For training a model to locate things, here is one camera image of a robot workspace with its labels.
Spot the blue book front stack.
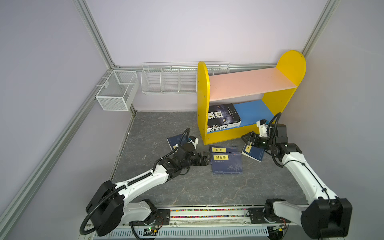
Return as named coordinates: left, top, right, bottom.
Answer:
left=211, top=152, right=243, bottom=175

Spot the white booklet black text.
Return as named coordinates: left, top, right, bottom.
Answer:
left=207, top=125, right=239, bottom=134

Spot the black book orange title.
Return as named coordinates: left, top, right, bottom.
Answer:
left=207, top=122, right=241, bottom=133

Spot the dark eye cover book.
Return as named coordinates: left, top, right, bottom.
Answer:
left=208, top=104, right=242, bottom=127

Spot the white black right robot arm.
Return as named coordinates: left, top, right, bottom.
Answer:
left=242, top=113, right=353, bottom=240

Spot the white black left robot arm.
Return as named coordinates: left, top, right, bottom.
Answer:
left=80, top=129, right=212, bottom=237

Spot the blue book under eye book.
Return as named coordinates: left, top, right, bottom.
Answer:
left=167, top=134, right=189, bottom=150

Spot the yellow pink blue bookshelf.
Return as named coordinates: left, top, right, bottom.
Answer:
left=197, top=51, right=307, bottom=145

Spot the white mesh box basket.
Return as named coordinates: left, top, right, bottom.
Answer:
left=96, top=71, right=140, bottom=112

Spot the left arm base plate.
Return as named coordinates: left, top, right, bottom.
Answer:
left=133, top=209, right=171, bottom=226

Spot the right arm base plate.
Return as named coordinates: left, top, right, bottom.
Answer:
left=246, top=207, right=290, bottom=224

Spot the white wire rack basket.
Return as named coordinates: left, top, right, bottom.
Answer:
left=140, top=61, right=232, bottom=96

